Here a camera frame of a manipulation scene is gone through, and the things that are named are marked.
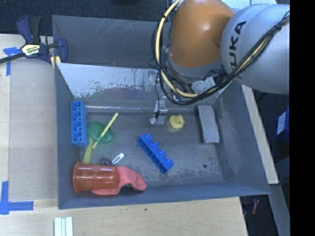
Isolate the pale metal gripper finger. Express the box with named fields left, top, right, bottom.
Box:
left=149, top=101, right=161, bottom=126
left=157, top=102, right=169, bottom=126

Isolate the yellow rubber duck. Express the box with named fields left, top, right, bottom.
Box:
left=168, top=114, right=186, bottom=130

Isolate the blue toy building block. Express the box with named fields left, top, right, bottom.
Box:
left=136, top=133, right=174, bottom=175
left=70, top=100, right=90, bottom=148

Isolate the grey sponge block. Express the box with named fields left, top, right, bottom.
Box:
left=196, top=104, right=221, bottom=144

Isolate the grey metal bin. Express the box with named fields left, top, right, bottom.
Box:
left=51, top=15, right=272, bottom=210

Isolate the yellow thin stick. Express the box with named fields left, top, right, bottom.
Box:
left=92, top=112, right=119, bottom=149

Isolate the white clip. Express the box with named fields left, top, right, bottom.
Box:
left=111, top=152, right=125, bottom=165

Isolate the green round plastic dish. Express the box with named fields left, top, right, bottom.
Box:
left=87, top=121, right=115, bottom=145

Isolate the pink cloth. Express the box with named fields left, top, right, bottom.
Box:
left=90, top=165, right=148, bottom=196

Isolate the orange clear plastic cup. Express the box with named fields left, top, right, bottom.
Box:
left=72, top=160, right=120, bottom=194

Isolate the yellow-green plastic handle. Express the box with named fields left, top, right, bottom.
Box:
left=82, top=136, right=95, bottom=165

